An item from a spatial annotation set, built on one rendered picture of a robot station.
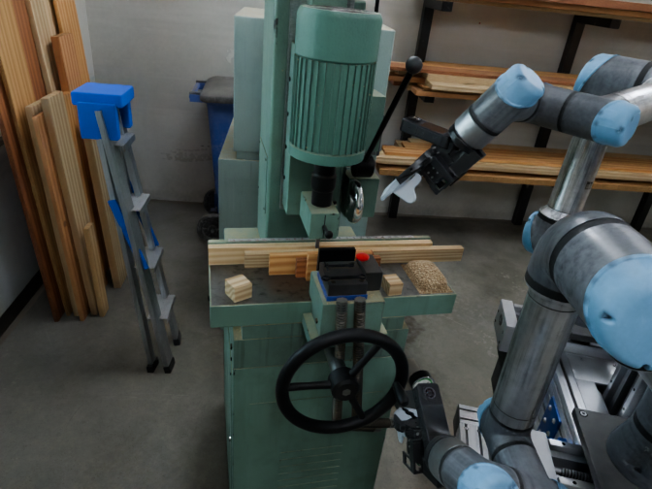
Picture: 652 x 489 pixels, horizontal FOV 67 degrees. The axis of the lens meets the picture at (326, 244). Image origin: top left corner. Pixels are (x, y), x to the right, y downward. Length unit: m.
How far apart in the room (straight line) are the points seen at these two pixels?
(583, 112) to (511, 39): 2.74
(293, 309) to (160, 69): 2.59
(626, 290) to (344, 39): 0.68
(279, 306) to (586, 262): 0.70
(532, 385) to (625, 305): 0.30
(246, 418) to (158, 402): 0.86
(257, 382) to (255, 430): 0.17
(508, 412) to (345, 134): 0.62
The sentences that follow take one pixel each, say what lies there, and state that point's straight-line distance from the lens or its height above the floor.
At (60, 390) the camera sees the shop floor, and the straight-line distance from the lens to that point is 2.33.
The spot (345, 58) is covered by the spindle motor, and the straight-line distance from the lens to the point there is 1.03.
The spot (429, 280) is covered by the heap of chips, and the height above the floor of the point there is 0.92.
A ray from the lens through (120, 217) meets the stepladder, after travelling 1.93.
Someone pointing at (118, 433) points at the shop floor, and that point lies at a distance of 2.11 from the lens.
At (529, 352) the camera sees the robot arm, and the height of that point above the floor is 1.09.
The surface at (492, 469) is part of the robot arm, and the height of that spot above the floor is 0.97.
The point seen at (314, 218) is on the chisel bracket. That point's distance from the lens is 1.17.
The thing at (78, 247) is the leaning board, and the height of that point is 0.38.
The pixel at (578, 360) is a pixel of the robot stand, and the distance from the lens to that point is 1.51.
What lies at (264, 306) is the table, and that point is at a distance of 1.13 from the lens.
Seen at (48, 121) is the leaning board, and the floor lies 0.95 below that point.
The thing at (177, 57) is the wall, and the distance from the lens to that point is 3.49.
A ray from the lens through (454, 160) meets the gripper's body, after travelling 1.01.
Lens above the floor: 1.56
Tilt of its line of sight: 29 degrees down
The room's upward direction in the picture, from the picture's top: 6 degrees clockwise
